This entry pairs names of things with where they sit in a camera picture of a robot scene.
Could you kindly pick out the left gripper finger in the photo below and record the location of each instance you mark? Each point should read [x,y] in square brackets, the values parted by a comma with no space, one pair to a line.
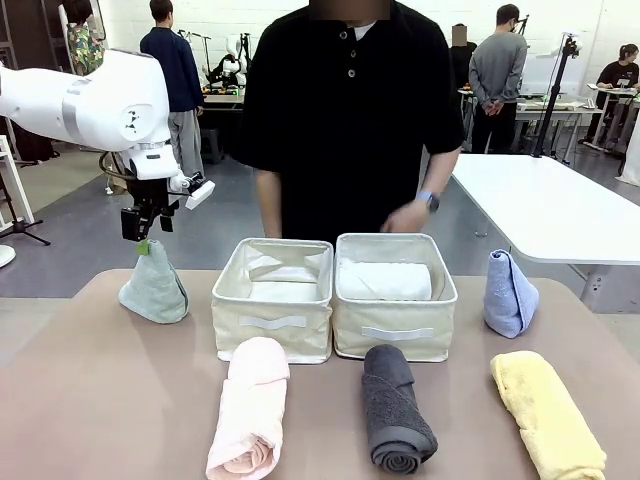
[134,224]
[167,217]

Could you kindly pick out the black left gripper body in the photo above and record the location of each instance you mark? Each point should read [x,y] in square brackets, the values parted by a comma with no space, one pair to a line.
[147,192]

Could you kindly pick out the green cone towel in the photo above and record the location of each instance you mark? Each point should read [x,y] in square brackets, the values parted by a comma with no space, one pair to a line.
[155,285]

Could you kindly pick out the pink towel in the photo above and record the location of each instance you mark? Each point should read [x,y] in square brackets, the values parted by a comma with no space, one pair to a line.
[252,410]

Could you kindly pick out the dark grey towel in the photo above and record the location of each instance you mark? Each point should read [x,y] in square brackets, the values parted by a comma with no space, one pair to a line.
[395,410]

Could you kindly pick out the blue cone towel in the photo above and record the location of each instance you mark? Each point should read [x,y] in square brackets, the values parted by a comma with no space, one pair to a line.
[510,300]

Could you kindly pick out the yellow towel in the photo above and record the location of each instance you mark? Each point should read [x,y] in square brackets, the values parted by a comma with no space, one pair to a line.
[545,415]

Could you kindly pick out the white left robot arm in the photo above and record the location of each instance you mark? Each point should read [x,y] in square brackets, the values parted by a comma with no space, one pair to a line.
[100,95]

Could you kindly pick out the person right forearm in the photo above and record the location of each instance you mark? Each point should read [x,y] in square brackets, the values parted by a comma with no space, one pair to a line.
[270,205]

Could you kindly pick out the person left hand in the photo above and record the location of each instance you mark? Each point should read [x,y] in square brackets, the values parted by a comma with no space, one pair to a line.
[405,217]

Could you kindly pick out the low black tripod stand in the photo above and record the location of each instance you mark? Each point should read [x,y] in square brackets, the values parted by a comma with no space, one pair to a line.
[22,227]

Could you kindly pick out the bystander in navy jacket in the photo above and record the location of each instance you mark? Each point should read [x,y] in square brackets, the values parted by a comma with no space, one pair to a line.
[175,75]

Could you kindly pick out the black bag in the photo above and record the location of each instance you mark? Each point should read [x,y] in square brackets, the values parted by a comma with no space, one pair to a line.
[32,145]

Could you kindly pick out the white round fan base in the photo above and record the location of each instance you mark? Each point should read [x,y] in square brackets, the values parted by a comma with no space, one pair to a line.
[6,256]

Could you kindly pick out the cream fabric bin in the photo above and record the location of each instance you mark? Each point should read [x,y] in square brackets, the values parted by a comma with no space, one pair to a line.
[395,330]
[272,330]

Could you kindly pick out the white humanoid robot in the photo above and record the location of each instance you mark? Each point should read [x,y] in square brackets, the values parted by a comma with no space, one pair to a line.
[231,62]

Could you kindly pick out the bystander in floral shirt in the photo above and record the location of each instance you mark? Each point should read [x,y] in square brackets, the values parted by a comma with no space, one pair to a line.
[85,37]

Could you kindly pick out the person torso black polo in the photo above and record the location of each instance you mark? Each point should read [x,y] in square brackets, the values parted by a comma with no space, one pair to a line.
[345,125]

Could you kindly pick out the white rolled towel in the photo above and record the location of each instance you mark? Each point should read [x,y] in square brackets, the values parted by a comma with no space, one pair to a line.
[385,281]

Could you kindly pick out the lilac band wrist watch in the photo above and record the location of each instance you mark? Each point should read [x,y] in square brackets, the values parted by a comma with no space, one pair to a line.
[431,201]

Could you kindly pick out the bystander in black top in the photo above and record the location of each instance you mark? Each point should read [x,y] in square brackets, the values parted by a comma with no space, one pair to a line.
[462,65]

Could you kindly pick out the bystander in grey sweater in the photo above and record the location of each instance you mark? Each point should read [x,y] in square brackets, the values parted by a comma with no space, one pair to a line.
[497,85]

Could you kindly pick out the large white table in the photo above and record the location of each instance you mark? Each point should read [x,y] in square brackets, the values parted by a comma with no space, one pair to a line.
[545,205]

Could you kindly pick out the grey work desk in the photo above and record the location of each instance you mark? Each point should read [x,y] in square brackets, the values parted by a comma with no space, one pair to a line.
[555,112]

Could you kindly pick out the tall black tripod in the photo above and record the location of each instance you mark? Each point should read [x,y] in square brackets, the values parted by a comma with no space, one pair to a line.
[555,100]

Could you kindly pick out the seated person black shirt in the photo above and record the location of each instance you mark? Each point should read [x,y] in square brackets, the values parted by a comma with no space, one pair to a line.
[617,80]

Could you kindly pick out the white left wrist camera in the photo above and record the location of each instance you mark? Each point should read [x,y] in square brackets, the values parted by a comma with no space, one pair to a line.
[199,192]

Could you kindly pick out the white shelf frame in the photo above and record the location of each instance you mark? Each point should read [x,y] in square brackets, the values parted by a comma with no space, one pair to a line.
[15,175]

